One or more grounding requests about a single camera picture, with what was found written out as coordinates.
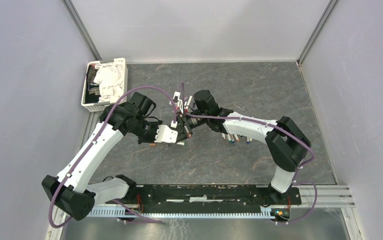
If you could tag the white cloth in basket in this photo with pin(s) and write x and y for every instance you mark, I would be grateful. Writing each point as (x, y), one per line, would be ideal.
(111, 80)

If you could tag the red capped white pen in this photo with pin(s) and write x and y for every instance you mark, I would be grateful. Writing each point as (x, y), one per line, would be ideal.
(187, 103)

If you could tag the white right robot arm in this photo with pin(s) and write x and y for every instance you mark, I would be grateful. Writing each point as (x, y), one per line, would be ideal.
(287, 144)

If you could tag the striped cloth in basket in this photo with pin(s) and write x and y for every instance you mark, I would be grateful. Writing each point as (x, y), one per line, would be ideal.
(92, 90)

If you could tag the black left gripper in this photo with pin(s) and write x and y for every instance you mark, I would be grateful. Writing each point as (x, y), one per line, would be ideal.
(152, 138)

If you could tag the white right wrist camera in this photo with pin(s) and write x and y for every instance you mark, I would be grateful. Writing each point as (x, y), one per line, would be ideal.
(178, 102)

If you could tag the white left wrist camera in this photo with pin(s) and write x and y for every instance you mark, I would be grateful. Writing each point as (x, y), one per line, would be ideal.
(164, 134)

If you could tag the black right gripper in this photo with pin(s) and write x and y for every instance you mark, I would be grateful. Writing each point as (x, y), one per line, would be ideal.
(187, 126)

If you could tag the white slotted cable duct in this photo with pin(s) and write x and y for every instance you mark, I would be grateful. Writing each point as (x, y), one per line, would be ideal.
(121, 212)

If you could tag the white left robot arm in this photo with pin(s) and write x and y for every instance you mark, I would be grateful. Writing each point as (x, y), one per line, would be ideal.
(70, 190)

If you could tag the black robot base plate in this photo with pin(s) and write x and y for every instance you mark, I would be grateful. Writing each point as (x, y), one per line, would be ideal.
(208, 198)

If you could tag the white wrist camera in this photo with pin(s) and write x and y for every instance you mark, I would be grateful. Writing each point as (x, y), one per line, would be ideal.
(178, 102)
(164, 134)

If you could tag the white perforated plastic basket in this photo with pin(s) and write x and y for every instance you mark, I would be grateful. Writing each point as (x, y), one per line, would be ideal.
(96, 107)

